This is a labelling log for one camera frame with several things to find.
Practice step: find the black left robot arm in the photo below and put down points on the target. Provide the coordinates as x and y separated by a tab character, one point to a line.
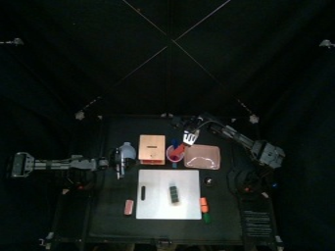
57	164

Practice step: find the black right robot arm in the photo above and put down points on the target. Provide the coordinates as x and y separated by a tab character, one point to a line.
238	138

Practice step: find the tan plastic plate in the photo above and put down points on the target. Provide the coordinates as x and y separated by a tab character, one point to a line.
202	157

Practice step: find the salmon nigiri toy sushi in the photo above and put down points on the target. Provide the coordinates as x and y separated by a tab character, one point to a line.
129	207

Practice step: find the white cutting board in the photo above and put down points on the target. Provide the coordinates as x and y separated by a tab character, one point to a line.
157	196

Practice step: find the blue toy utensil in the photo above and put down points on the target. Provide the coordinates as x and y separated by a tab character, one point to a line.
174	143

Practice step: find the red plastic cup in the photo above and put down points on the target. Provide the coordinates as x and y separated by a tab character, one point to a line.
171	158

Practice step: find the wooden box with slot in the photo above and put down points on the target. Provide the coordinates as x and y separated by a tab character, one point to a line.
153	148

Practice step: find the small blue toy piece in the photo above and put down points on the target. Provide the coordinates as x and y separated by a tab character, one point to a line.
174	165

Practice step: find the small black round object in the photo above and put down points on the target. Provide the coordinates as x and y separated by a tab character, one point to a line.
209	181

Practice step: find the orange toy food piece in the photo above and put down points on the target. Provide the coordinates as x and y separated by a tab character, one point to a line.
203	204

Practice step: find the green toy food piece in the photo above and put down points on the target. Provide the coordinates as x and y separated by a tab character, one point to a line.
207	218

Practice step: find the black sheet with white text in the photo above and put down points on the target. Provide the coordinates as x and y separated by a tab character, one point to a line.
257	224

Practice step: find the grey metal frame clamp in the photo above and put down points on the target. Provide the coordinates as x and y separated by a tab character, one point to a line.
79	115
326	43
15	41
166	115
254	118

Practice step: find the grey table edge bracket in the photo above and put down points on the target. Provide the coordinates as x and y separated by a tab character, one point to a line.
46	240
279	243

